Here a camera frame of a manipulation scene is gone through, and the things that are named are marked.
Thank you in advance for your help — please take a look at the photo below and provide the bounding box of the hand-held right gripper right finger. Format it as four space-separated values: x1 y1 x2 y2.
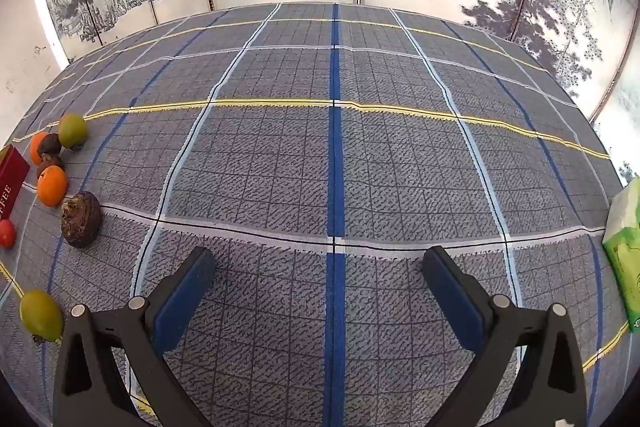
422 246 587 427

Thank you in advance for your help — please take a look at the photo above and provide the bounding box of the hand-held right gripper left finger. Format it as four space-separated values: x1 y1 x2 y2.
52 247 217 427

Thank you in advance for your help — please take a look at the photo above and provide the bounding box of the brown taro root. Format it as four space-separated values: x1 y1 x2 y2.
60 191 103 249

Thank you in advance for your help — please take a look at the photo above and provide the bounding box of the green oval fruit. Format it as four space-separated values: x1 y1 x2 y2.
20 289 65 342

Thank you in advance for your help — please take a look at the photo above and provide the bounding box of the orange tangerine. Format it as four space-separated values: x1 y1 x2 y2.
29 132 50 166
37 165 68 208

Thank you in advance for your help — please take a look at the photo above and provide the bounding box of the red cardboard box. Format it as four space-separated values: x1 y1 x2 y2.
0 146 30 218

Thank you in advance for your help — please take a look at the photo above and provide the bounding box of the green tissue pack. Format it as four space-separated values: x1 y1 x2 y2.
602 177 640 334

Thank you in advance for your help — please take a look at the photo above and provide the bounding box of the grey checkered tablecloth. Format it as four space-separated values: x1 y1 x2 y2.
0 2 632 427

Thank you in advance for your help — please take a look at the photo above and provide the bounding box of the green round fruit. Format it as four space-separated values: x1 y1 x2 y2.
58 113 89 150

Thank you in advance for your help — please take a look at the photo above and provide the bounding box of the dark brown passion fruit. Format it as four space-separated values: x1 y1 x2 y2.
38 134 63 156

